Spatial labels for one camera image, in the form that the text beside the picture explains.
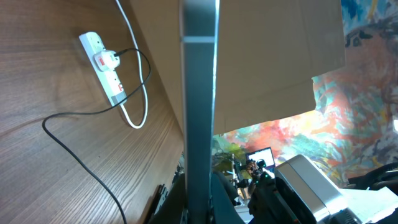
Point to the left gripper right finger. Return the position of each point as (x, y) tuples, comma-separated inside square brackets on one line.
[(223, 196)]

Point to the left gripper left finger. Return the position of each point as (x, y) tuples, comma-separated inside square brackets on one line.
[(172, 208)]

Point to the Galaxy smartphone cyan screen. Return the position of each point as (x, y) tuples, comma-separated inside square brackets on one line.
[(199, 109)]

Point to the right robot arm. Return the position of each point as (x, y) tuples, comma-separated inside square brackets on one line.
[(267, 205)]

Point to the white charger plug adapter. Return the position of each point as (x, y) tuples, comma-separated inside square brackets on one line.
[(106, 60)]

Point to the laptop with bright screen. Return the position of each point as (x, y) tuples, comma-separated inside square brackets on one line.
[(264, 158)]

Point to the cardboard board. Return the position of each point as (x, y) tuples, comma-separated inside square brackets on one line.
[(264, 53)]

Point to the white power strip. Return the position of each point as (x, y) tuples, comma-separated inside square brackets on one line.
[(109, 80)]

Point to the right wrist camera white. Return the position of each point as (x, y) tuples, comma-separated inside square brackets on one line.
[(310, 194)]

